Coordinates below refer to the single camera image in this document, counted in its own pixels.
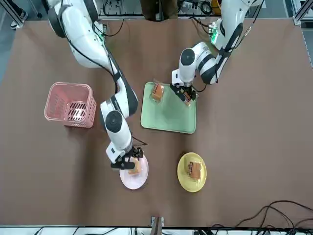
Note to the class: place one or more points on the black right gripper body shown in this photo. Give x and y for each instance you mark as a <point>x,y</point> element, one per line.
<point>122,166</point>

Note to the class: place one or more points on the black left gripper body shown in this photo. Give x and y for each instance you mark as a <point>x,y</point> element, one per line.
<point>181,91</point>

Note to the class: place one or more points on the brown bread pack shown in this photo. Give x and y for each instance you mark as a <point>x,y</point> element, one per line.
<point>157,91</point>
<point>137,169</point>
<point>193,170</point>
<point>188,101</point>

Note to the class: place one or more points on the green rectangular tray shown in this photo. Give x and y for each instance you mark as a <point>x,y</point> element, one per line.
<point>168,117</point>

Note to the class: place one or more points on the small pink slotted basket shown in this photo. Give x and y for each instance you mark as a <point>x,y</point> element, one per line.
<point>58,102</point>

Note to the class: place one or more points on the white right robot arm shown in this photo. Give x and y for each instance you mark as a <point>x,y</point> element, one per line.
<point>83,36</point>

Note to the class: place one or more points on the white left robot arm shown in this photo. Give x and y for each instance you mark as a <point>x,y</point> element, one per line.
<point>230,27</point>

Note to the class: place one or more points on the white round plate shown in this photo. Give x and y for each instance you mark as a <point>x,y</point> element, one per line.
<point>134,182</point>

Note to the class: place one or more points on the yellow round plate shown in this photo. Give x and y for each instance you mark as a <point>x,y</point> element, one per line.
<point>183,176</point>

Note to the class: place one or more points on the brown jacket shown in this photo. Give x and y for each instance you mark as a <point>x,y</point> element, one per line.
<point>159,8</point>

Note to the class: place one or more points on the person's shoe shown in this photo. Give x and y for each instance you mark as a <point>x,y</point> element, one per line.
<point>14,24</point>
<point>23,14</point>

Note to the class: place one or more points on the aluminium frame post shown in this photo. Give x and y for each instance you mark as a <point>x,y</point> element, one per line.
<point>156,226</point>
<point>302,12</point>

